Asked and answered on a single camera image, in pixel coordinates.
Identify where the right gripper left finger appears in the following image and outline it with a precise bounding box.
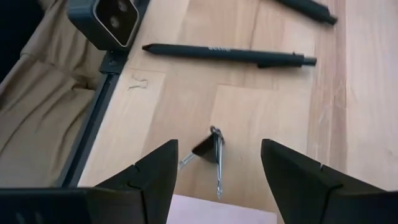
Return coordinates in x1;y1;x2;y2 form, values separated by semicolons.
85;139;180;224

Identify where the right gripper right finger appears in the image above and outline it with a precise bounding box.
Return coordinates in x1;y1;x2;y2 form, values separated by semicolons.
260;139;385;224

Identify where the black binder clip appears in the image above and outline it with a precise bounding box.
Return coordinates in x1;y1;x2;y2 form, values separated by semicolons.
178;124;226;200

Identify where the pink sticky note pad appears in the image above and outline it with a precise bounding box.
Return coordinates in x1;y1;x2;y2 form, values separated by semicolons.
165;194;279;224

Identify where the black click pen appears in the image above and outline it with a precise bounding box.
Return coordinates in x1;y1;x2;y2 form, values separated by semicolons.
273;0;339;26
142;43;318;69

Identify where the beige cloth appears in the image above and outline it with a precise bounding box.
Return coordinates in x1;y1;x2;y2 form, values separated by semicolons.
0;0;108;187

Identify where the grey table camera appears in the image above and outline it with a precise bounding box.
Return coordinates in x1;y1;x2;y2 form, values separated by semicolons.
66;0;140;52

